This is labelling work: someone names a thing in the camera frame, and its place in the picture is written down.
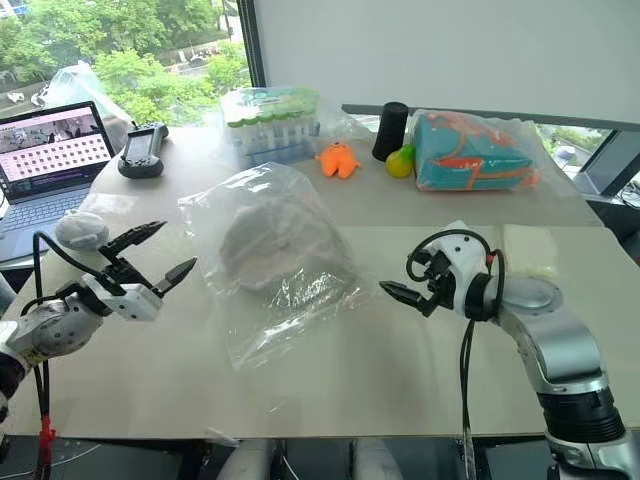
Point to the open laptop computer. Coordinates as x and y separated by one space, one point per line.
45 150

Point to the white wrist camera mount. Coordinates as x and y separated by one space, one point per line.
135 302
467 260

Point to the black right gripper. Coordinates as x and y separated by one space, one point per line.
441 285

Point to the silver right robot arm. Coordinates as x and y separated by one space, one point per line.
560 345

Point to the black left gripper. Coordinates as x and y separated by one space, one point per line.
125 272

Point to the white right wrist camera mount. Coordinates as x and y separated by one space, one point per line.
467 260

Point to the dark grey window rail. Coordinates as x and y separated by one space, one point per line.
500 116

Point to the flat translucent plastic sheet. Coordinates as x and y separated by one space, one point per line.
530 250

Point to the bagged green-capped tube rack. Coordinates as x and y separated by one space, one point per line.
270 125

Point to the dark slanted frame panel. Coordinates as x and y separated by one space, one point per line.
610 165

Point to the black cylinder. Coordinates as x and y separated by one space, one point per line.
390 130

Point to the crumpled clear plastic bag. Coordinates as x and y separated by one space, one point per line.
80 85

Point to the black window frame post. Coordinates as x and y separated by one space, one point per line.
251 40

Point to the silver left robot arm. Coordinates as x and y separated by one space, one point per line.
55 330

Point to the white rounded shape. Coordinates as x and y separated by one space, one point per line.
250 462

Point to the black handheld remote controller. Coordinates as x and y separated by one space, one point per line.
141 150

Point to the bagged teal orange package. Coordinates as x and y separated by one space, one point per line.
470 150

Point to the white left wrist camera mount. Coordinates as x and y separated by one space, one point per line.
135 302

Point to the yellow green toy pear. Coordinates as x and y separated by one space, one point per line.
400 162

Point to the grey beige cap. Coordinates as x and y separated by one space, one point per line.
285 245

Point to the grey round wrapped bundle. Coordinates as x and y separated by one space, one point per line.
80 230

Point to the large clear plastic bag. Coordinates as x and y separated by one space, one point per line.
280 320

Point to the orange plush toy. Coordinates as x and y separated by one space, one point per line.
340 159

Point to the small clear plastic scrap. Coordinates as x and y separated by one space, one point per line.
222 436

